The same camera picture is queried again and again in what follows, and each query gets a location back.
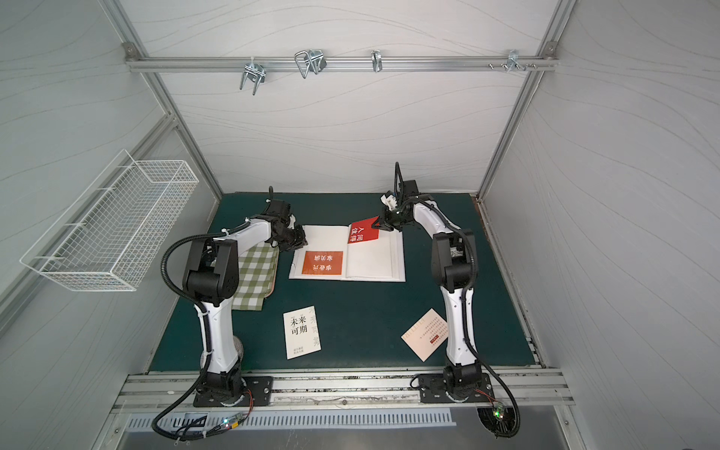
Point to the white wire basket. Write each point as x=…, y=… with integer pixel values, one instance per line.
x=107, y=239

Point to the red photo card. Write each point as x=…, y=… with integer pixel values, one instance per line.
x=363, y=231

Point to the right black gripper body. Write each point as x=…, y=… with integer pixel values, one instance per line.
x=391, y=218

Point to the horizontal aluminium rail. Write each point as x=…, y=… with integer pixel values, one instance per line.
x=335, y=64

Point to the pink ribbed cup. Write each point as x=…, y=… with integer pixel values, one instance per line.
x=238, y=347

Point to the white photo album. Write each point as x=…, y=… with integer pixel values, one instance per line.
x=381, y=260

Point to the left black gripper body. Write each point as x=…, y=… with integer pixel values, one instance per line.
x=291, y=237

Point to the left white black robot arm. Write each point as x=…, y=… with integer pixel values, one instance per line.
x=211, y=279

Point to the white slotted vent strip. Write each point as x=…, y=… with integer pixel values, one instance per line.
x=318, y=419

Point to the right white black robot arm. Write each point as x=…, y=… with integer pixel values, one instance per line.
x=454, y=268

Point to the pale pink photo card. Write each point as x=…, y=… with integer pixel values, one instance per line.
x=426, y=335

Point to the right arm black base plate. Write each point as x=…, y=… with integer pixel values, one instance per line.
x=432, y=390

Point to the orange photo card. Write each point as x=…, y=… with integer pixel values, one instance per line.
x=323, y=263

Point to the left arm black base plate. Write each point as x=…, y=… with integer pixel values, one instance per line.
x=256, y=390

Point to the white photo card black text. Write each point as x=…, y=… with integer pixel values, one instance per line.
x=301, y=332

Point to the green checkered photo album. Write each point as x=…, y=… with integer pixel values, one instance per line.
x=257, y=271

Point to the metal bracket with screws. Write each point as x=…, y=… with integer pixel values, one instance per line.
x=514, y=62

